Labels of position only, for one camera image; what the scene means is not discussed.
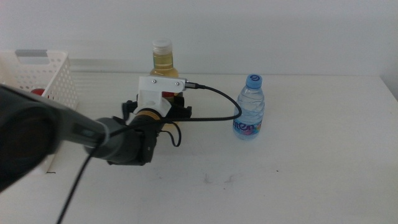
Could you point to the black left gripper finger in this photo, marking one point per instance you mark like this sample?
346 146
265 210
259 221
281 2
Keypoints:
178 101

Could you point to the yellow tea bottle red label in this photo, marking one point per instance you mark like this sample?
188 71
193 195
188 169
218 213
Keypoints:
162 62

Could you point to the clear water bottle blue cap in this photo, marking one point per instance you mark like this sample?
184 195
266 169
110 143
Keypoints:
252 99

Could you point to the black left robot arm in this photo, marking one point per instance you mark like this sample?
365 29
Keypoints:
31 133

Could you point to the white perforated plastic basket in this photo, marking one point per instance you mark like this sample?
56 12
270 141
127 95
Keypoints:
59 81

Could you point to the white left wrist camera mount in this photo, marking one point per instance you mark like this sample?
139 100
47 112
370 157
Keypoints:
155 93

